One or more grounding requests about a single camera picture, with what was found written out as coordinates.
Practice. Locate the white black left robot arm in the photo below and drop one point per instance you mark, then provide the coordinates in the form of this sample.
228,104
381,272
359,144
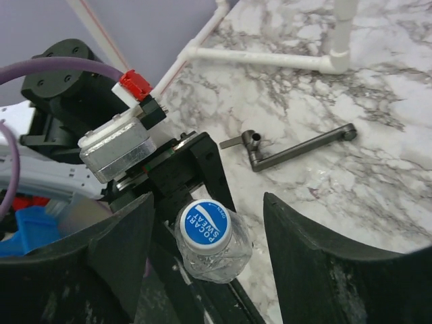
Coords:
69,103

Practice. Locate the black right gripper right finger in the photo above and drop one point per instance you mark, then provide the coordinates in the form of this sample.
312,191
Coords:
322,276

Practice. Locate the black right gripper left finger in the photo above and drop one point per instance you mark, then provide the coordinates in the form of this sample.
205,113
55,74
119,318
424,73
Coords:
92,276

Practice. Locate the white pvc pipe frame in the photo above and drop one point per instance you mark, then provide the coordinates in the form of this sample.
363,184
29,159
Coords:
160,38

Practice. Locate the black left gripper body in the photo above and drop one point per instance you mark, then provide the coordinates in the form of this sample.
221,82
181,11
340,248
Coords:
168,294

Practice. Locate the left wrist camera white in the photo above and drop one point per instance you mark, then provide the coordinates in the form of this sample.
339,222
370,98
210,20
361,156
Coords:
119,144

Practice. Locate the blue white cap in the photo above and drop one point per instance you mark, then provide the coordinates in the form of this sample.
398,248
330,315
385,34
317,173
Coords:
206,226

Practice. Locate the clear plastic bottle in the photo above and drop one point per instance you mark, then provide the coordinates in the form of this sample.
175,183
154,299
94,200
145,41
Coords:
225,266

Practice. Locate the grey metal crank handle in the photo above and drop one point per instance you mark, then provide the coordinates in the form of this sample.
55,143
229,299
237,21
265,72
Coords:
251,141

